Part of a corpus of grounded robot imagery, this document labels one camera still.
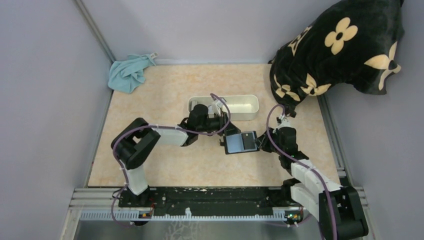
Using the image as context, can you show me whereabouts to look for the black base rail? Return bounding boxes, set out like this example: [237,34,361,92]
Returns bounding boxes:
[117,186,301,217]

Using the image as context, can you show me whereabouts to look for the purple cable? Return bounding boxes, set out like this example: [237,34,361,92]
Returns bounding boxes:
[110,93,232,228]
[265,104,339,240]

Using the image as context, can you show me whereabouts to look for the aluminium frame rail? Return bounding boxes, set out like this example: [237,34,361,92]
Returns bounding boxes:
[70,184,366,225]

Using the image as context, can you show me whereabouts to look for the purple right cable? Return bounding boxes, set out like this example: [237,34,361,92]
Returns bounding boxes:
[265,104,339,240]

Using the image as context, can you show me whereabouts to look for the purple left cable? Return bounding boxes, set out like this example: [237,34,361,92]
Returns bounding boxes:
[110,93,232,228]

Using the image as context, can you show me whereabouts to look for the black floral blanket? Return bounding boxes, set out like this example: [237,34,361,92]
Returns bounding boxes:
[269,0,405,117]

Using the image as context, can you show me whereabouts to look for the teal cloth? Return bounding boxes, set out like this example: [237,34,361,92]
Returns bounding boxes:
[107,52,158,94]

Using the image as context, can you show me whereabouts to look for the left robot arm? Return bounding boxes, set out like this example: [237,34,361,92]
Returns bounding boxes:
[110,104,241,196]

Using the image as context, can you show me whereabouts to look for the white plastic tray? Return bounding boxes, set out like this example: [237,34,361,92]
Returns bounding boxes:
[187,94,260,122]

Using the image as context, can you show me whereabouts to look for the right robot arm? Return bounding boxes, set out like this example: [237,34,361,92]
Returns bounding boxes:
[255,126,369,240]

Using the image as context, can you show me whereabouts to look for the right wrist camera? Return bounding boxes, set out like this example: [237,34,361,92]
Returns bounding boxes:
[275,115,292,130]

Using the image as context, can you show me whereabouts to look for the dark credit card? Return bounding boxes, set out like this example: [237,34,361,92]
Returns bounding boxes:
[241,131,257,151]

